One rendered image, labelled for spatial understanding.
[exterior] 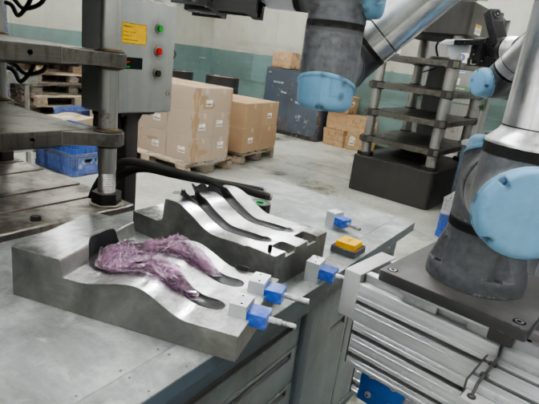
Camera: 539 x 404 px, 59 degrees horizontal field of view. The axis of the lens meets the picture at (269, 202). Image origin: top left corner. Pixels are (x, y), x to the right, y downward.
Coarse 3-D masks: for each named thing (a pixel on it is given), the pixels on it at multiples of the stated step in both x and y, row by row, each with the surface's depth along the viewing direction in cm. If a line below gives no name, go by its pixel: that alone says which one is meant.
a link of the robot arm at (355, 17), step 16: (304, 0) 59; (320, 0) 58; (336, 0) 57; (352, 0) 57; (368, 0) 56; (384, 0) 58; (320, 16) 58; (336, 16) 57; (352, 16) 58; (368, 16) 58
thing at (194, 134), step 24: (192, 96) 486; (216, 96) 507; (144, 120) 531; (168, 120) 510; (192, 120) 493; (216, 120) 517; (144, 144) 537; (168, 144) 517; (192, 144) 499; (216, 144) 528; (192, 168) 536
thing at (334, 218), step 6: (330, 210) 165; (336, 210) 166; (330, 216) 164; (336, 216) 163; (342, 216) 164; (330, 222) 164; (336, 222) 163; (342, 222) 160; (348, 222) 162; (354, 228) 159; (360, 228) 158
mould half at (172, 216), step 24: (216, 192) 141; (240, 192) 147; (144, 216) 137; (168, 216) 131; (192, 216) 126; (240, 216) 137; (264, 216) 141; (192, 240) 128; (216, 240) 123; (240, 240) 121; (288, 240) 124; (240, 264) 120; (264, 264) 115; (288, 264) 120
